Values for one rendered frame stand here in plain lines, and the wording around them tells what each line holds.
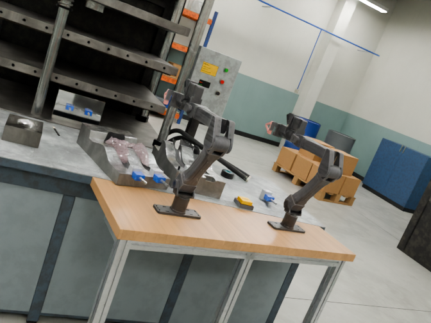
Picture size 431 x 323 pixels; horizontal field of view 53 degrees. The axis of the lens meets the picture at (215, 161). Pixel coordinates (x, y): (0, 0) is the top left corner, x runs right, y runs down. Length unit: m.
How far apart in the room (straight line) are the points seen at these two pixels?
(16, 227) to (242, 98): 7.99
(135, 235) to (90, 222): 0.54
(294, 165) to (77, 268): 5.43
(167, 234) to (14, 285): 0.87
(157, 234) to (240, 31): 8.04
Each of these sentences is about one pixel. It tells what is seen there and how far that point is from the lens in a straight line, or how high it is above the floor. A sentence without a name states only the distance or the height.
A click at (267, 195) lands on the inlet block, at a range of 2.40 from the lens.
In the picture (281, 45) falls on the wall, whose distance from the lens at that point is 9.87.
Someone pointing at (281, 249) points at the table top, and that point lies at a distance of 1.90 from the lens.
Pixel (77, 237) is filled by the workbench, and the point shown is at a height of 0.48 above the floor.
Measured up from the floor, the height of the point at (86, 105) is 0.91.
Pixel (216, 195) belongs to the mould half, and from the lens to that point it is 2.14.
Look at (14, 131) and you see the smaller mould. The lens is 2.05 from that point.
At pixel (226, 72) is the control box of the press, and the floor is 1.37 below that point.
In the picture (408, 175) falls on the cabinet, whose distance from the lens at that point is 8.89.
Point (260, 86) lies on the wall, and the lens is 9.77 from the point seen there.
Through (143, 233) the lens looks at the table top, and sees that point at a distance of 1.54.
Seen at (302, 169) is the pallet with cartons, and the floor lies 0.27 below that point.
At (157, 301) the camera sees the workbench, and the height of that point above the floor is 0.20.
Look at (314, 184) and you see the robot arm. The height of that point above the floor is 1.06.
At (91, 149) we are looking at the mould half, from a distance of 2.13.
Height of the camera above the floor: 1.44
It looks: 13 degrees down
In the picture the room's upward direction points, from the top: 21 degrees clockwise
